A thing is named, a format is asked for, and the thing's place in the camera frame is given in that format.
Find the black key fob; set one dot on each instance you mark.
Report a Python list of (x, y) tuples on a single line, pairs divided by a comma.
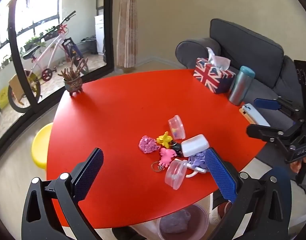
[(176, 148)]

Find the pink paper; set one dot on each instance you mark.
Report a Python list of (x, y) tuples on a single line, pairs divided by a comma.
[(148, 145)]

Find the row of potted plants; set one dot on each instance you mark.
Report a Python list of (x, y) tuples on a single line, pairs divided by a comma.
[(35, 41)]

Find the crumpled grey paper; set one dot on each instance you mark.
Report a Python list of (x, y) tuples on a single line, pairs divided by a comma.
[(175, 221)]

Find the white bicycle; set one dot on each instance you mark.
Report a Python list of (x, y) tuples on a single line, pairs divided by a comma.
[(51, 48)]

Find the clear plastic container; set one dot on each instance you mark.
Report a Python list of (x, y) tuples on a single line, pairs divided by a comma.
[(175, 175), (176, 126)]

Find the wooden phone stand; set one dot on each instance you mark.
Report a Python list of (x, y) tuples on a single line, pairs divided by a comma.
[(245, 115)]

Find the black sliding door frame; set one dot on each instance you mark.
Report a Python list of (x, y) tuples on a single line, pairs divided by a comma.
[(109, 30)]

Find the flag print tissue box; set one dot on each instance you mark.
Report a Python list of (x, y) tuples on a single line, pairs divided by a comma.
[(212, 78)]

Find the yellow round stool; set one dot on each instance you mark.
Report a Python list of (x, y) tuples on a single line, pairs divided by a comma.
[(40, 145)]

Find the white tissue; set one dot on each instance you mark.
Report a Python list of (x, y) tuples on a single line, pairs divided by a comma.
[(217, 60)]

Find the purple paper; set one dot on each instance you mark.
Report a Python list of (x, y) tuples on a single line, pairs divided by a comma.
[(196, 161)]

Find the person's shoe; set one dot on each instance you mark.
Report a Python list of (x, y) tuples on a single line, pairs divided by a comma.
[(219, 212), (128, 233)]

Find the brown pot with sticks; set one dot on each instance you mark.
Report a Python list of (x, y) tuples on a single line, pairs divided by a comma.
[(73, 82)]

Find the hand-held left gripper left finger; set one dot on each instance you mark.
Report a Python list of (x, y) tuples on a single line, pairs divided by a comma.
[(90, 172)]

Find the person's left shoe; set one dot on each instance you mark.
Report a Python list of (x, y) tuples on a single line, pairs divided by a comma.
[(128, 233)]

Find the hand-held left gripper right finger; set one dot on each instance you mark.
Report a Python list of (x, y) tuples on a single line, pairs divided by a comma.
[(220, 175)]

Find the white smartphone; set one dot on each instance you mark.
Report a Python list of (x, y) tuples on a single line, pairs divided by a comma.
[(256, 115)]

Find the beige curtain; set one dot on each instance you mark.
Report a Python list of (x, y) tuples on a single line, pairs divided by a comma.
[(127, 30)]

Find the purple translucent bin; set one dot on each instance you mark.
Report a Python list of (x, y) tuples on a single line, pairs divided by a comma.
[(197, 220)]

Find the shoe rack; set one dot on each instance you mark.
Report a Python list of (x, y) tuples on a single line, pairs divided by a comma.
[(89, 43)]

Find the grey sofa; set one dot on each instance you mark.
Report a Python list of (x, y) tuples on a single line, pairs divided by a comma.
[(242, 45)]

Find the silver tumbler teal lid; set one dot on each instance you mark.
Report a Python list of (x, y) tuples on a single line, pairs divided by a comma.
[(240, 87)]

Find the person's right hand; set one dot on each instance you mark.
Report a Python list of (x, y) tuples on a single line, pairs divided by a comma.
[(297, 166)]

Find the person's right shoe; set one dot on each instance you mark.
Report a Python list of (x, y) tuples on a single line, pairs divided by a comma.
[(219, 212)]

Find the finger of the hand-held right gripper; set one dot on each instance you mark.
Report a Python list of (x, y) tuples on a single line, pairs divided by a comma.
[(266, 103), (262, 131)]

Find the white plastic case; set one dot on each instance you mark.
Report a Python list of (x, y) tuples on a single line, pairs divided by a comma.
[(194, 145)]

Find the white cabinet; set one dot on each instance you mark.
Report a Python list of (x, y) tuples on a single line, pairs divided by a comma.
[(100, 35)]

